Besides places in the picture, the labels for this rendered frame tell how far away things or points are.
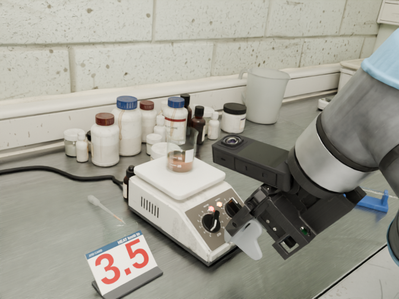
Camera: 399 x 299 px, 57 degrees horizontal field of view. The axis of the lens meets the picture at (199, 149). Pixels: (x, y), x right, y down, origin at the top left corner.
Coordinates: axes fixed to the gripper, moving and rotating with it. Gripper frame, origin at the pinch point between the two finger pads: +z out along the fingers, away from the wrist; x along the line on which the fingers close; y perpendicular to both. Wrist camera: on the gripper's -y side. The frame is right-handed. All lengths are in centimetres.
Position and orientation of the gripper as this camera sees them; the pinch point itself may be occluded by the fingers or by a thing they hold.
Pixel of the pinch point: (234, 228)
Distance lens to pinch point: 55.3
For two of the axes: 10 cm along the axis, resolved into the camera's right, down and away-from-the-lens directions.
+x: 7.0, -3.8, 6.0
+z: -3.2, 5.8, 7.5
